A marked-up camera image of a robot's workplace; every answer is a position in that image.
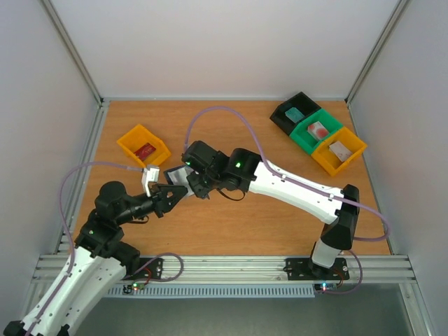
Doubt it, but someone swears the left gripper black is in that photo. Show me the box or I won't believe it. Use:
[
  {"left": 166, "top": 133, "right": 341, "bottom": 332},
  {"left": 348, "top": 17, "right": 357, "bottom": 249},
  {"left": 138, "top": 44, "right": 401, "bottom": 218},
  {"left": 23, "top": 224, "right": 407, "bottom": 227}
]
[{"left": 116, "top": 183, "right": 189, "bottom": 225}]

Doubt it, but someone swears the blue leather card holder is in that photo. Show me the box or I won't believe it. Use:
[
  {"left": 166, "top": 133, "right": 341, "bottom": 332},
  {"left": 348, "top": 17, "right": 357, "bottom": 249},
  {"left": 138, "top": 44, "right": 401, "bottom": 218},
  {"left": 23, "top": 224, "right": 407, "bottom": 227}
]
[{"left": 164, "top": 165, "right": 194, "bottom": 197}]

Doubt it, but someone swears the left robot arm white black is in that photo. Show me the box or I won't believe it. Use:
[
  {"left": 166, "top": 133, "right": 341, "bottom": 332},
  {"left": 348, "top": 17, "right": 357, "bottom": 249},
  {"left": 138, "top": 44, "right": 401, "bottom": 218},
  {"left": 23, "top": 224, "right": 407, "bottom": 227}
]
[{"left": 3, "top": 181, "right": 188, "bottom": 335}]

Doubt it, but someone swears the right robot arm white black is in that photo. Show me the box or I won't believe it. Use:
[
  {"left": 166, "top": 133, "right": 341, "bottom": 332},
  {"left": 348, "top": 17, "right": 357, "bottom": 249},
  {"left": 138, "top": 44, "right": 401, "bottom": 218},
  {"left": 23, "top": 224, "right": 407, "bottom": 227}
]
[{"left": 181, "top": 141, "right": 359, "bottom": 279}]

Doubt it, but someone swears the teal card stack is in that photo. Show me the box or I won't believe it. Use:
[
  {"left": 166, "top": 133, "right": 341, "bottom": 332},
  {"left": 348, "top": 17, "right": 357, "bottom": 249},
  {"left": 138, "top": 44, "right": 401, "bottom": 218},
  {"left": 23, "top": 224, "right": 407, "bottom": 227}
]
[{"left": 285, "top": 107, "right": 304, "bottom": 123}]

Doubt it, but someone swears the white red card stack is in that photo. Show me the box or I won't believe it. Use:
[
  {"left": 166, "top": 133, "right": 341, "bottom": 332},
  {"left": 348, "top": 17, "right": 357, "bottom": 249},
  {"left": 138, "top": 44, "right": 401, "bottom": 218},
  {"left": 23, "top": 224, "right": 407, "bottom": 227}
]
[{"left": 307, "top": 121, "right": 330, "bottom": 141}]

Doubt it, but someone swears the white grey card stack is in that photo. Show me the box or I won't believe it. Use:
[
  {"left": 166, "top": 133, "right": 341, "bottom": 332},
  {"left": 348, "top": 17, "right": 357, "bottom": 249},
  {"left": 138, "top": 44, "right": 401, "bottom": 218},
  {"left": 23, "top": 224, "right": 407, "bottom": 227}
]
[{"left": 329, "top": 141, "right": 353, "bottom": 162}]

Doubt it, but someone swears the yellow bin on left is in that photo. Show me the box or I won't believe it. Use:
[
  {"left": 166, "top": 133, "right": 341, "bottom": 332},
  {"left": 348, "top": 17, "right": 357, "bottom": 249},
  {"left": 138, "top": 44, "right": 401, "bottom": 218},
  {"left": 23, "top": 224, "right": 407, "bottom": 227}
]
[{"left": 116, "top": 124, "right": 172, "bottom": 168}]

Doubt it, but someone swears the yellow bin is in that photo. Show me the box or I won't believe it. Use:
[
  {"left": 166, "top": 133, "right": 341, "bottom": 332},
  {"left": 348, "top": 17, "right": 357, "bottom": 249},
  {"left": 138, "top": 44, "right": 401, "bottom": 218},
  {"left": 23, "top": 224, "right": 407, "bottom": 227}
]
[
  {"left": 311, "top": 127, "right": 368, "bottom": 176},
  {"left": 116, "top": 124, "right": 172, "bottom": 168}
]

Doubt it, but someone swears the left controller board green LED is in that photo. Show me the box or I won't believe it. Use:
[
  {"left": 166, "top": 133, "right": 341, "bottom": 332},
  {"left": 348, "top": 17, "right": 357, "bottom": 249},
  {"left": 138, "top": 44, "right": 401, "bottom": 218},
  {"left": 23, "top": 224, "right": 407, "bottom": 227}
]
[{"left": 122, "top": 282, "right": 146, "bottom": 295}]

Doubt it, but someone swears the controller board green led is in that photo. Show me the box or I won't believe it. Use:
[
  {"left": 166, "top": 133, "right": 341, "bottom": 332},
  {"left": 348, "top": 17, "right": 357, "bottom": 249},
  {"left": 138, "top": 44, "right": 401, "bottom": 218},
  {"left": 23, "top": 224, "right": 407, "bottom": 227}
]
[
  {"left": 122, "top": 282, "right": 146, "bottom": 295},
  {"left": 314, "top": 282, "right": 341, "bottom": 293}
]

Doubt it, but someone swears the green bin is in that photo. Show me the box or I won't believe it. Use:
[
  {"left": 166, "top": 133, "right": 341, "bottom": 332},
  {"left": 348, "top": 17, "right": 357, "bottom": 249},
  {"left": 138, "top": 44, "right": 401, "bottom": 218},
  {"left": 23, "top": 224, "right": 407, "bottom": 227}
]
[{"left": 289, "top": 108, "right": 342, "bottom": 155}]

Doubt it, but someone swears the black bin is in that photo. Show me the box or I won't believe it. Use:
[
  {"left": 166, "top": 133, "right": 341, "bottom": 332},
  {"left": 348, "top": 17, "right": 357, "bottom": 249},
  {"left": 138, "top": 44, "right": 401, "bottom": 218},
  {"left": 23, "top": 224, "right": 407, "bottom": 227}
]
[{"left": 269, "top": 92, "right": 321, "bottom": 135}]

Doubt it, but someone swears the yellow bin on right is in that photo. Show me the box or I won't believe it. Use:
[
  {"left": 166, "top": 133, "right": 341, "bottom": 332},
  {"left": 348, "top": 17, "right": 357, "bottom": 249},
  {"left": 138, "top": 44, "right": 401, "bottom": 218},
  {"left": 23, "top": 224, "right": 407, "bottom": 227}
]
[{"left": 311, "top": 127, "right": 368, "bottom": 176}]

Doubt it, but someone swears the right controller board green LED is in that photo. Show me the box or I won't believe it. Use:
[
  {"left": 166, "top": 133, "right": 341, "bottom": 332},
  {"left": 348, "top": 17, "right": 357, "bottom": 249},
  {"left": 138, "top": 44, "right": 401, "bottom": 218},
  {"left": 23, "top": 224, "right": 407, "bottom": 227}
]
[{"left": 314, "top": 282, "right": 341, "bottom": 293}]

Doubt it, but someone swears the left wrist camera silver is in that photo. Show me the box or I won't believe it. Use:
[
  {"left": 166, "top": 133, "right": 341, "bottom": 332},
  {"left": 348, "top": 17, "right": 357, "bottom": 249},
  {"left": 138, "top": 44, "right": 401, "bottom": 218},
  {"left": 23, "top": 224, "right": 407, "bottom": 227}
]
[{"left": 141, "top": 164, "right": 160, "bottom": 197}]

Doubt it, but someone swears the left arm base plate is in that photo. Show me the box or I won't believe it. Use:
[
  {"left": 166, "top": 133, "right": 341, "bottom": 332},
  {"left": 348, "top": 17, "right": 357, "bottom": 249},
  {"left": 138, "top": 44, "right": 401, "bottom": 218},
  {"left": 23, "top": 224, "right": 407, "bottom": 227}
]
[{"left": 123, "top": 258, "right": 164, "bottom": 281}]

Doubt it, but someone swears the slotted cable duct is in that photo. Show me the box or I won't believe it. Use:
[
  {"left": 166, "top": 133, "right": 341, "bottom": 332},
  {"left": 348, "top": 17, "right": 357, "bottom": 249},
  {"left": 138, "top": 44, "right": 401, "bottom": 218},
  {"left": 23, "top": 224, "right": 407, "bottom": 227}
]
[{"left": 105, "top": 284, "right": 315, "bottom": 300}]

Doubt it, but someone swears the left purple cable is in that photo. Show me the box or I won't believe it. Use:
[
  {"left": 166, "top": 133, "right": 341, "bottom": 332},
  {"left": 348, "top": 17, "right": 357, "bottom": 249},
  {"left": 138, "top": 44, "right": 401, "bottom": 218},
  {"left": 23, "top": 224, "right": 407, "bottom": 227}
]
[{"left": 24, "top": 161, "right": 146, "bottom": 336}]

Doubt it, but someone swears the purple cable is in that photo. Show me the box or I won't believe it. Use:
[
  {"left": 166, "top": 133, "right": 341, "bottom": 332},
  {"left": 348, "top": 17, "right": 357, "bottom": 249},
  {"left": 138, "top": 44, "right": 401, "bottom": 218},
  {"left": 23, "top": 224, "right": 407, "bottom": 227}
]
[
  {"left": 182, "top": 106, "right": 390, "bottom": 242},
  {"left": 24, "top": 161, "right": 146, "bottom": 336}
]

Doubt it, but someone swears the aluminium frame post left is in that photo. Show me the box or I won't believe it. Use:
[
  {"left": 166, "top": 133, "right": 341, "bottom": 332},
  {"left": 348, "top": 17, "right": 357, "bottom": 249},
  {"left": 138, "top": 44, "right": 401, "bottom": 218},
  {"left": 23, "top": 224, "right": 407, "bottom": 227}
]
[{"left": 40, "top": 0, "right": 106, "bottom": 106}]

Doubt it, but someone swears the aluminium frame post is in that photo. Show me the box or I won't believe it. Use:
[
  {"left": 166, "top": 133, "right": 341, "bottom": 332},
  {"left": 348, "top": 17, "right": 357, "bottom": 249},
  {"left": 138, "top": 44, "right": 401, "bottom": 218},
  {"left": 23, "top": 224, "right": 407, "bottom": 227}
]
[
  {"left": 40, "top": 0, "right": 106, "bottom": 106},
  {"left": 344, "top": 0, "right": 412, "bottom": 104}
]

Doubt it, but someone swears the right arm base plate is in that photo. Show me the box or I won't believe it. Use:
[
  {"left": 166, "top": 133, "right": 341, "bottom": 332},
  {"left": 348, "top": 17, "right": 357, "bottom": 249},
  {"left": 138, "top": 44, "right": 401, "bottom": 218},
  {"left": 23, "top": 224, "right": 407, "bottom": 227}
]
[{"left": 283, "top": 258, "right": 350, "bottom": 281}]

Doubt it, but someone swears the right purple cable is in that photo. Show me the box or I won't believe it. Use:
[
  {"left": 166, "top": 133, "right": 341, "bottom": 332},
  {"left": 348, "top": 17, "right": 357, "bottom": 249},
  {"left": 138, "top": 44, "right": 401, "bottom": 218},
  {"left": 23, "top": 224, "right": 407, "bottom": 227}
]
[{"left": 182, "top": 106, "right": 390, "bottom": 242}]

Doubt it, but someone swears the aluminium rail front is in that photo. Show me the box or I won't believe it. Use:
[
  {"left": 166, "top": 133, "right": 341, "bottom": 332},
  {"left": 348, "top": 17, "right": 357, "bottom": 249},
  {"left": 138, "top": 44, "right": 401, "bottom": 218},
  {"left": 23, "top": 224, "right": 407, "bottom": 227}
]
[{"left": 33, "top": 254, "right": 417, "bottom": 285}]

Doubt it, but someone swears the aluminium frame post right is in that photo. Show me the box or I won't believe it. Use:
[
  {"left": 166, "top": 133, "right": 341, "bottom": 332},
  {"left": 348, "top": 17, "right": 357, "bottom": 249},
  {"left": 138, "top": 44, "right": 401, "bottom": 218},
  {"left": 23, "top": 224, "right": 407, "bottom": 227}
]
[{"left": 344, "top": 0, "right": 412, "bottom": 104}]

